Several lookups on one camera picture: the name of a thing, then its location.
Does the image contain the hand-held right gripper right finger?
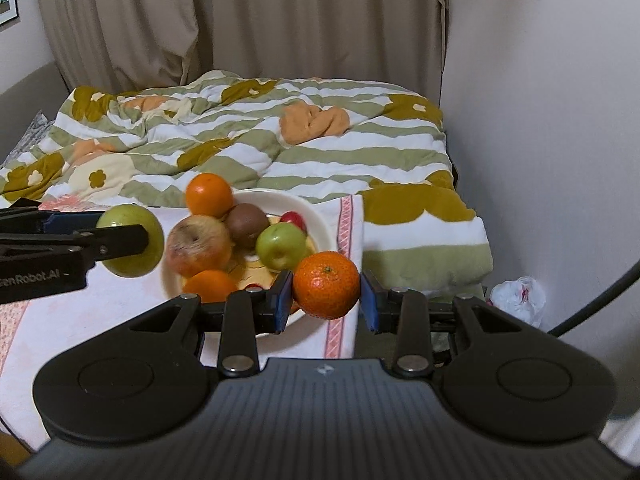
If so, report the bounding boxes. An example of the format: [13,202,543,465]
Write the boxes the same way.
[360,271,521,379]

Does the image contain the black cable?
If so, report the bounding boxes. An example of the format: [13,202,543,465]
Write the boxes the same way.
[547,260,640,338]

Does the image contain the white plastic bag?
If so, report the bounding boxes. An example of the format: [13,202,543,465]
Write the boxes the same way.
[487,276,547,328]

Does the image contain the white pink-patterned towel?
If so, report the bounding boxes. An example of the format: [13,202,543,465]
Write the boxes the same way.
[0,194,364,451]

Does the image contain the cream plate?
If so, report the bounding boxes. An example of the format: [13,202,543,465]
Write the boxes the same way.
[161,189,341,331]

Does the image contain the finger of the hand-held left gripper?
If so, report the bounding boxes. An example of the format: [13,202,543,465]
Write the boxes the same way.
[0,224,150,268]
[0,199,103,235]

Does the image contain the grey headboard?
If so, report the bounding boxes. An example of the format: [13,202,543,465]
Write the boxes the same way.
[0,60,71,161]

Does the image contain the orange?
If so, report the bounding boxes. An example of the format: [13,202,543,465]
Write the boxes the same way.
[186,173,235,218]
[292,251,362,321]
[182,269,240,304]

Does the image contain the large yellow-red apple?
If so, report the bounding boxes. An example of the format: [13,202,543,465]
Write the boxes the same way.
[165,214,233,278]

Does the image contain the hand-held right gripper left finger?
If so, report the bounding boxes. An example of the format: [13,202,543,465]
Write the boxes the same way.
[129,270,296,379]

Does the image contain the beige curtain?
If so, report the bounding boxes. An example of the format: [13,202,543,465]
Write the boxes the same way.
[31,0,449,111]

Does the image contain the white cloth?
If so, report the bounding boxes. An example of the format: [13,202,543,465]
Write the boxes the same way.
[600,415,640,461]

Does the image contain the grey patterned pillow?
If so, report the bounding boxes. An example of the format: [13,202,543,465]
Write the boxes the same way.
[0,112,51,168]

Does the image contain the green apple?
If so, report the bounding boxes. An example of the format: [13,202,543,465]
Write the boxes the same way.
[95,204,166,278]
[255,222,308,272]

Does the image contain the floral striped blanket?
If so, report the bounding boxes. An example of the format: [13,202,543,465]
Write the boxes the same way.
[0,70,494,296]

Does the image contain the brown kiwi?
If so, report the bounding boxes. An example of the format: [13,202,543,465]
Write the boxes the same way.
[225,203,271,251]

